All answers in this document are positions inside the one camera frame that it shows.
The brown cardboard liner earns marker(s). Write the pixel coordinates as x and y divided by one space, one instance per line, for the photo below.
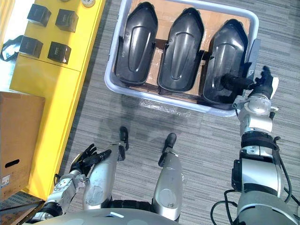
161 28

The silver left robot leg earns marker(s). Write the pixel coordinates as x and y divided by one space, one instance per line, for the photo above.
103 173

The silver right robot leg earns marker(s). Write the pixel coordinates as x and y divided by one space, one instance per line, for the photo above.
167 178

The grey robot torso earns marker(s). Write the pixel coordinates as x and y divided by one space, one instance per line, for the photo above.
105 216

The white plastic bin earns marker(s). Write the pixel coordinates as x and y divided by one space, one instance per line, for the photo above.
178 103

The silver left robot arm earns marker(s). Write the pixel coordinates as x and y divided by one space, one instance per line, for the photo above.
59 189

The small black box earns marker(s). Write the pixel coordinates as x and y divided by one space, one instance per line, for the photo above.
66 20
58 52
30 47
39 14

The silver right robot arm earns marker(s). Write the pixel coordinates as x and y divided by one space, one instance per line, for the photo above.
257 152

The silver robot leg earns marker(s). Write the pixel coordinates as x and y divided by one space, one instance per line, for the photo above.
167 178
103 173

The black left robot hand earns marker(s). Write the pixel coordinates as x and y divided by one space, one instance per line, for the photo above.
87 157

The black plastic housing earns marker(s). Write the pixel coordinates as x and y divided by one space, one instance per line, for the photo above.
180 50
222 63
137 44

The yellow metal shelf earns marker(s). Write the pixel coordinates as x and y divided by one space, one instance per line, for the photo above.
54 77

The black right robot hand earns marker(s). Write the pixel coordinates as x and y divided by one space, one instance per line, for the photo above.
255 83

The white round tape roll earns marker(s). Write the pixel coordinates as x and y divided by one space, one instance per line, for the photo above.
88 2

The brown cardboard box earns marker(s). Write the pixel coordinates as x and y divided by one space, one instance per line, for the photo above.
20 140

